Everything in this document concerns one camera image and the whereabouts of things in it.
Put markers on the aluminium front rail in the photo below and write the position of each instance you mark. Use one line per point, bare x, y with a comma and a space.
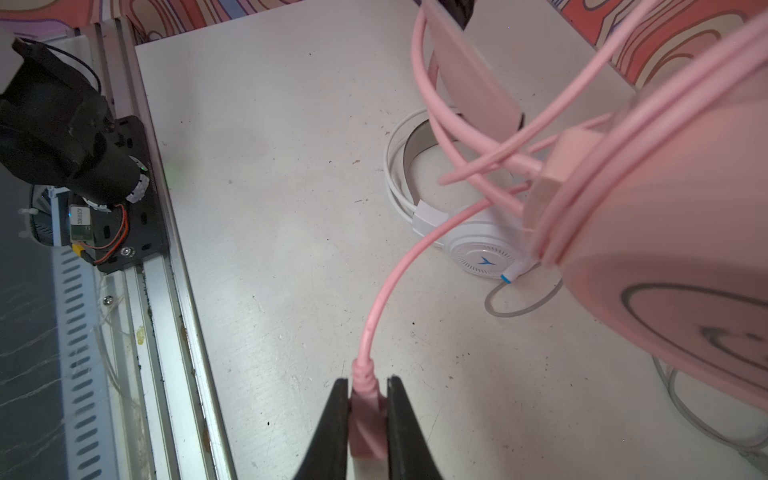
184, 421

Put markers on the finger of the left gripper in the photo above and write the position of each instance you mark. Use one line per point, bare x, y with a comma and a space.
460, 10

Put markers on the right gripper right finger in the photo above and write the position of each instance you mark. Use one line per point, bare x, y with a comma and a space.
409, 457

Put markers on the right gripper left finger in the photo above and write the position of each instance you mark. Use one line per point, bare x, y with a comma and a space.
327, 453

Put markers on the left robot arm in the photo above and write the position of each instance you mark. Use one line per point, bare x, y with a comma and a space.
311, 83

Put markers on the slotted grey cable duct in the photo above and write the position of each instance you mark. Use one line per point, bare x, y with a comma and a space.
88, 428

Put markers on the pink cat-ear headphones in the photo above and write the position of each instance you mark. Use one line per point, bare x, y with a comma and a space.
655, 216

